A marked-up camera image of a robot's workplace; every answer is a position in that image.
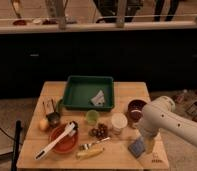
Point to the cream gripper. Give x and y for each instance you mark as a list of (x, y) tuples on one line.
[(149, 144)]

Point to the blue sponge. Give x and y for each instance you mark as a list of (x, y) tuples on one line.
[(137, 147)]

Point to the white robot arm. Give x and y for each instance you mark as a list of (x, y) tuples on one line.
[(159, 113)]

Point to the white plastic cup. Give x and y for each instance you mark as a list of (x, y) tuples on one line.
[(118, 122)]

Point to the metal measuring cup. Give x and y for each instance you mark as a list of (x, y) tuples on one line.
[(53, 119)]

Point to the dark red bowl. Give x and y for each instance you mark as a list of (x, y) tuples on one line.
[(135, 109)]

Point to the bunch of dark grapes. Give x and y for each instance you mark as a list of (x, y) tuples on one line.
[(100, 132)]

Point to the yellow corn cob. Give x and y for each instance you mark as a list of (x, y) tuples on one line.
[(89, 153)]

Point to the crumpled white paper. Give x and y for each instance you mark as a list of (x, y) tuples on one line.
[(99, 99)]

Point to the metal fork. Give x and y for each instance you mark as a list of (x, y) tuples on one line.
[(89, 145)]

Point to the white spatula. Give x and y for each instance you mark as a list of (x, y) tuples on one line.
[(68, 129)]

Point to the orange plate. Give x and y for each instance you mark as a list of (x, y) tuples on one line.
[(65, 145)]

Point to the green plastic tray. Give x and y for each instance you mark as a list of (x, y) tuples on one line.
[(80, 90)]

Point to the small wooden block toy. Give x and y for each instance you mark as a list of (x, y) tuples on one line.
[(48, 106)]

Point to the black stand left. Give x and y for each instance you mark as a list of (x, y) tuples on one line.
[(16, 145)]

